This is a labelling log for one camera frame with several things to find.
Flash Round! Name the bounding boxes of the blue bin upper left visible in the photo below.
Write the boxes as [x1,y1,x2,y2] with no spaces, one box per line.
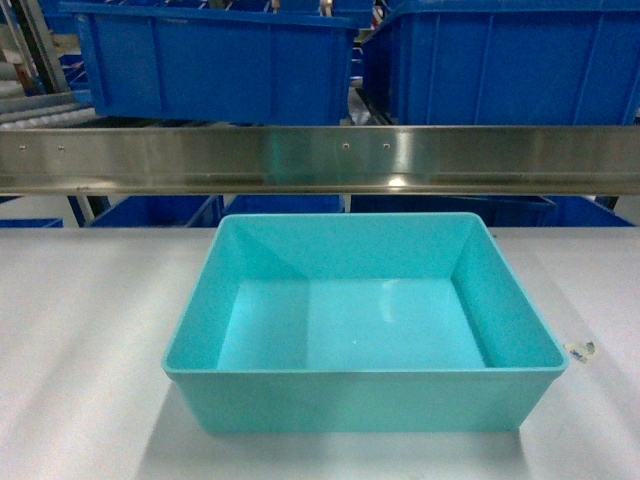
[60,1,358,126]

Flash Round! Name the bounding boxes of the blue bin upper right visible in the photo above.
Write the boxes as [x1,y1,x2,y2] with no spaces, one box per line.
[362,1,639,126]

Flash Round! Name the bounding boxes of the clear tape scrap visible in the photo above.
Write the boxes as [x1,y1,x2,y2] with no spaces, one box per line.
[563,341,597,364]

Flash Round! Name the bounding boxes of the steel shelf front rail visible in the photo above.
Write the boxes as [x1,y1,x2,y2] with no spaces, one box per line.
[1,126,639,195]

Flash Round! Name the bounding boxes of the teal plastic bin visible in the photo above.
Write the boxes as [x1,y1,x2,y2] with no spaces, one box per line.
[162,213,569,433]

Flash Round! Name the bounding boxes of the blue bin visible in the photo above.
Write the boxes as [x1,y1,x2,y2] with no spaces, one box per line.
[60,1,358,126]
[362,1,639,126]

